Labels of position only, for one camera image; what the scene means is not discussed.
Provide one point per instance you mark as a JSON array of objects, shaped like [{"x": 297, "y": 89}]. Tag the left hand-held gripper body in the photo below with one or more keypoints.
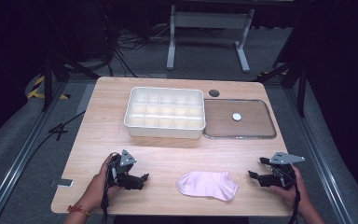
[{"x": 122, "y": 169}]

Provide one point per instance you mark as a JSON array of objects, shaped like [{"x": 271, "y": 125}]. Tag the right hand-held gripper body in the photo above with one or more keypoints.
[{"x": 281, "y": 174}]

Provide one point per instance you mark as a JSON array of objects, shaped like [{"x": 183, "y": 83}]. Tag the pink sock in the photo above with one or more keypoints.
[{"x": 206, "y": 185}]

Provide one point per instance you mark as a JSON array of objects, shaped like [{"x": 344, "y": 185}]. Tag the white divided storage box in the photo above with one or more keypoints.
[{"x": 164, "y": 112}]

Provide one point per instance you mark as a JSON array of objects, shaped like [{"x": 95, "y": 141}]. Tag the person's right hand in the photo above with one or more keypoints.
[{"x": 292, "y": 194}]

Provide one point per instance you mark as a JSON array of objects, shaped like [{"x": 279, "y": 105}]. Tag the person's left hand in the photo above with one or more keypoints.
[{"x": 96, "y": 189}]

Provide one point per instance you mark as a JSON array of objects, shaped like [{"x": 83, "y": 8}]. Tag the clear plastic lid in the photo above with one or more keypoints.
[{"x": 248, "y": 127}]

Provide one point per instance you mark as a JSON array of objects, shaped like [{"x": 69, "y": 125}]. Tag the white round lid knob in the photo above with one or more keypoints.
[{"x": 236, "y": 116}]

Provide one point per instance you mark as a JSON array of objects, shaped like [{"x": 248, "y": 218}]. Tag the grey tape piece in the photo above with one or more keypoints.
[{"x": 62, "y": 183}]

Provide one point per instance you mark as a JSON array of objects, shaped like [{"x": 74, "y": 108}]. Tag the black tape floor mark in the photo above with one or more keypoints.
[{"x": 58, "y": 130}]

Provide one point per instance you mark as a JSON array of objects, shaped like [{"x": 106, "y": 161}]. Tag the black table grommet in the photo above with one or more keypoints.
[{"x": 214, "y": 93}]

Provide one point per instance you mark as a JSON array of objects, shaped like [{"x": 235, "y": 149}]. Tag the black tripod stand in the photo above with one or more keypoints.
[
  {"x": 48, "y": 68},
  {"x": 300, "y": 77}
]

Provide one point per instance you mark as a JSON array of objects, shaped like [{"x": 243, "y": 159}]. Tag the yellow black floor tape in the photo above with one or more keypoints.
[{"x": 35, "y": 91}]

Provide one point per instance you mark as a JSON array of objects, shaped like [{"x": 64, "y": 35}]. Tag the aluminium floor rail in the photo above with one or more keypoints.
[
  {"x": 320, "y": 161},
  {"x": 18, "y": 161}
]

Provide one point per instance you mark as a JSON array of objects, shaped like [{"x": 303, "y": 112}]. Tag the grey metal table frame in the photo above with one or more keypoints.
[{"x": 209, "y": 20}]

